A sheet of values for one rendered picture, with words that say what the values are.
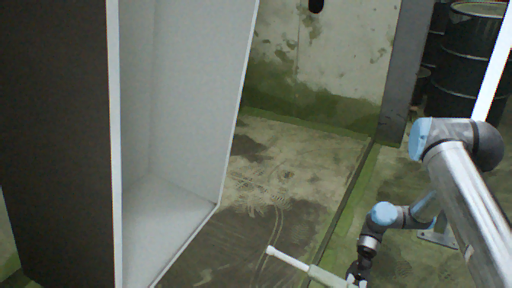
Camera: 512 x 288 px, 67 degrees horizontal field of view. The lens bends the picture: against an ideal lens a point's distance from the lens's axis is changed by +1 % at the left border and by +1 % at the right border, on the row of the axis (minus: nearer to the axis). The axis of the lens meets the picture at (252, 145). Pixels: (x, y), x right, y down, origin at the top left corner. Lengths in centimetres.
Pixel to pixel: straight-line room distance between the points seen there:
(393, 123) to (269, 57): 104
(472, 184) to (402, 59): 184
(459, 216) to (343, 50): 200
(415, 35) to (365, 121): 69
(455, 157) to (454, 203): 13
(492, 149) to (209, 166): 91
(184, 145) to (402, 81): 173
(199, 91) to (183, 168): 36
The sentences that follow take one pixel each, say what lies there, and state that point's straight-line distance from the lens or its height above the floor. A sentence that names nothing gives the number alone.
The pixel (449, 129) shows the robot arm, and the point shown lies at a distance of 110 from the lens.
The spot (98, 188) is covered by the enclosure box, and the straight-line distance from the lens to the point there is 84.
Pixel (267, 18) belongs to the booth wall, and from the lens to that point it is 294.
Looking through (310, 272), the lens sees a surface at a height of 29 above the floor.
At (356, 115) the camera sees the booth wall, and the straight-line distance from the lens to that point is 293.
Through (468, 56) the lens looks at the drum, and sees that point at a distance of 321.
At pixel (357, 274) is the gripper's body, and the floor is 26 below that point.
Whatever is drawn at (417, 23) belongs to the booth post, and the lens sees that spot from 267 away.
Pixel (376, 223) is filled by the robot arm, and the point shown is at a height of 44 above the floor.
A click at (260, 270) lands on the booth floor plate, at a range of 188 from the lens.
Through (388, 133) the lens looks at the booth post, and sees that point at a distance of 294.
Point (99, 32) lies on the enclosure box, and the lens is 65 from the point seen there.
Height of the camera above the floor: 146
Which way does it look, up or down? 31 degrees down
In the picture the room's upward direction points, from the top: straight up
